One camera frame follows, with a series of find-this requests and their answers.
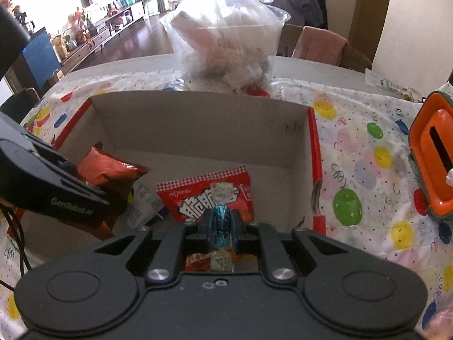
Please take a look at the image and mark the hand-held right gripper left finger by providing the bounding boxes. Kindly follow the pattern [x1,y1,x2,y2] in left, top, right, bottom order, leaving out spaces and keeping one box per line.
[94,212,216,286]

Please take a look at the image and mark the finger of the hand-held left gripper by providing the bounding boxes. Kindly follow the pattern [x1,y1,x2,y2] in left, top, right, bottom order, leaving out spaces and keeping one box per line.
[25,131,86,186]

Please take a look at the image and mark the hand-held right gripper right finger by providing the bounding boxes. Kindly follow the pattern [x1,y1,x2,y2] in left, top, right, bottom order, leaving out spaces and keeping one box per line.
[231,212,352,286]

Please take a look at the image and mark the blue candy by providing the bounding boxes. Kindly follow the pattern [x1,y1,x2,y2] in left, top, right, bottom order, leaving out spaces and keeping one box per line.
[211,204,235,249]

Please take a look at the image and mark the red checkered snack packet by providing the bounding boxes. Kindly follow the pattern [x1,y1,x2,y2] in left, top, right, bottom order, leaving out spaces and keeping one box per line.
[156,167,256,273]

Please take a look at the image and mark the orange brown snack packet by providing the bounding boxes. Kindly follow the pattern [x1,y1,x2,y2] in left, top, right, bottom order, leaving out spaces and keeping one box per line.
[77,143,150,236]

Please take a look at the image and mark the red cardboard box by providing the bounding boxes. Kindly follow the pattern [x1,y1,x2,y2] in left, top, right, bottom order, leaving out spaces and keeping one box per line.
[6,90,325,268]

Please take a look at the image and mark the green clear candy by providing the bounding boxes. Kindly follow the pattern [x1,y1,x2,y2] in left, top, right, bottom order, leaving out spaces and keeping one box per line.
[210,250,235,274]

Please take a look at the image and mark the black chair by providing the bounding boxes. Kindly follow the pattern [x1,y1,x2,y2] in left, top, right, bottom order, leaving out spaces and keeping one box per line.
[0,88,42,118]

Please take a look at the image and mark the blue front cabinet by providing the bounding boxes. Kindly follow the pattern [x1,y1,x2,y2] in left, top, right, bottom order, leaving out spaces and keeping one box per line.
[21,27,63,93]

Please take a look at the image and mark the wooden television cabinet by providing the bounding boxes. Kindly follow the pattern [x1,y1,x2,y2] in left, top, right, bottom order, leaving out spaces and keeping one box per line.
[59,0,150,76]

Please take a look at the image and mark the polka dot tablecloth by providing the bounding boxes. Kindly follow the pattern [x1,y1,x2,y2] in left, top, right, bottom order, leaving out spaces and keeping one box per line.
[0,69,453,340]

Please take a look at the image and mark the clear bag with plastic tub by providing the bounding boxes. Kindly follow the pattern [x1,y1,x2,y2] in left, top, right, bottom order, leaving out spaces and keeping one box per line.
[160,0,291,95]

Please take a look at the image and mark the pink cloth on chair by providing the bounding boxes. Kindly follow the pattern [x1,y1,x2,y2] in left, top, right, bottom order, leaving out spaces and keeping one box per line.
[291,25,348,67]

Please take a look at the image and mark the wooden chair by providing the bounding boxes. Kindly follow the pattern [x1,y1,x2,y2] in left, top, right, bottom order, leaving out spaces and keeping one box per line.
[277,24,373,74]

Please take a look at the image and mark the small clear packet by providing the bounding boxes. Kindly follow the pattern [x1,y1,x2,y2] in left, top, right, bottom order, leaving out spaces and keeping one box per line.
[366,68,422,102]

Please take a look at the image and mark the pink plastic bag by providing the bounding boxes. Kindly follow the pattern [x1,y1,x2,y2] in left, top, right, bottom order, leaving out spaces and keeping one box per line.
[424,304,453,340]

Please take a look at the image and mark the clothes pile on sofa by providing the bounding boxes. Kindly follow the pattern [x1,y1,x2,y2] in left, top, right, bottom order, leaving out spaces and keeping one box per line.
[259,0,328,28]

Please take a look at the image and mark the black cable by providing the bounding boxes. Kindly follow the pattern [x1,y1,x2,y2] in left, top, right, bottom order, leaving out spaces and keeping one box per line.
[0,198,32,291]

